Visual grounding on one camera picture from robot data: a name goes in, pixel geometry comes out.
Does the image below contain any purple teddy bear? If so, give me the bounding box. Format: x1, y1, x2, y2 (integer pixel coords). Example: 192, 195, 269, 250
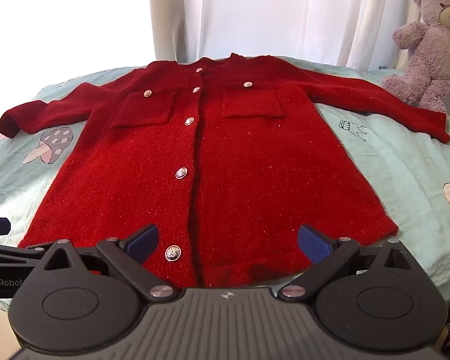
381, 0, 450, 115

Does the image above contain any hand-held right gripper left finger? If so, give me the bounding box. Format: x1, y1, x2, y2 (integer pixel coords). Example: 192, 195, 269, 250
41, 224, 178, 301

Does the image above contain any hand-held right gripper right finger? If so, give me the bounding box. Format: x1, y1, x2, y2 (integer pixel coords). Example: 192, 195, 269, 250
277, 224, 418, 302

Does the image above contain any light blue printed bed sheet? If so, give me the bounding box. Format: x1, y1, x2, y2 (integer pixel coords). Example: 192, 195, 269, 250
0, 55, 450, 310

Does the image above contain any red knit cardigan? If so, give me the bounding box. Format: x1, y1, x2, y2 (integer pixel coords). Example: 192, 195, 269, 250
0, 53, 450, 288

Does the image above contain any white sheer curtain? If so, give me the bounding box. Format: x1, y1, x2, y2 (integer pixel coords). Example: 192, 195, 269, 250
0, 0, 424, 94

